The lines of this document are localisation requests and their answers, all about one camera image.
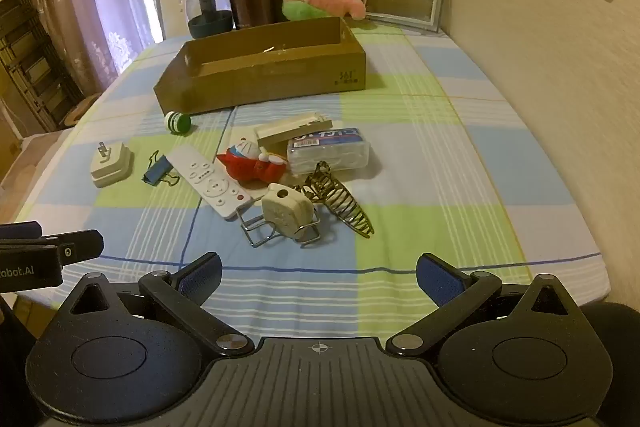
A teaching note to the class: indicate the white remote control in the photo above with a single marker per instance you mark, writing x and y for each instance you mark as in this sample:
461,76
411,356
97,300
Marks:
210,182

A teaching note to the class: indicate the white power adapter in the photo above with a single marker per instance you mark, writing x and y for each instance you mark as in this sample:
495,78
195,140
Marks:
111,167

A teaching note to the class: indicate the blue binder clip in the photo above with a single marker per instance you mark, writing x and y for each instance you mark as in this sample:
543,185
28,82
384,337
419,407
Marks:
156,170

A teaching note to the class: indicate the leopard print hair claw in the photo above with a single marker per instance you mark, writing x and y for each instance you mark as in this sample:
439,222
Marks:
324,187

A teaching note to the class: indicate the round wooden stool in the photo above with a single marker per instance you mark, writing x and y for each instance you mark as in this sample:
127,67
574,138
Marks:
80,109

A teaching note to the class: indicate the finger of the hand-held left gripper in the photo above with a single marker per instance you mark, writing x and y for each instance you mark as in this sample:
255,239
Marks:
80,244
22,231

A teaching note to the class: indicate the green white striped spool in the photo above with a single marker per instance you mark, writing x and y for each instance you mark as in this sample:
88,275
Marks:
177,122

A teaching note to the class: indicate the glass teapot dark base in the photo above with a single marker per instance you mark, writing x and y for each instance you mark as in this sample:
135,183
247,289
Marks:
210,22

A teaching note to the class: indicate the checked tablecloth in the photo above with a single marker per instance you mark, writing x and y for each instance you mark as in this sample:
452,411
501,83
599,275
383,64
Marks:
425,132

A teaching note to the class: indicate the cream plastic plug device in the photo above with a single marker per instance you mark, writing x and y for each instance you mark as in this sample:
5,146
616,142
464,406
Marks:
287,212

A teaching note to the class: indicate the clear plastic box blue label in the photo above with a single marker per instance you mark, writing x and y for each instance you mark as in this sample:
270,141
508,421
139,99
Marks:
330,154

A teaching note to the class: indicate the brown cardboard box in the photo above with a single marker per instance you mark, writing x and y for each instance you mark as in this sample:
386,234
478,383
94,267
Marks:
280,77

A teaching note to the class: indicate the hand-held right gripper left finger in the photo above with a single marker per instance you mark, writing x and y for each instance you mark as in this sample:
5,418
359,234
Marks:
202,278

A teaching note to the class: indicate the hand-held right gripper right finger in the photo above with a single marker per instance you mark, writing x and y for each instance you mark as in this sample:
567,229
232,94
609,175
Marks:
440,279

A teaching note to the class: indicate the white plastic tray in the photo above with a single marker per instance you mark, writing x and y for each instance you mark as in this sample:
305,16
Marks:
285,129

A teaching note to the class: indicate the folded metal ladder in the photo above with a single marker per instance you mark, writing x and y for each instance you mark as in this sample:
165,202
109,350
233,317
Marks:
30,52

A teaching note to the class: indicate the red robot cat toy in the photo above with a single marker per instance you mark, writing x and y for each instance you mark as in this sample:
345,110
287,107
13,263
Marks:
245,164

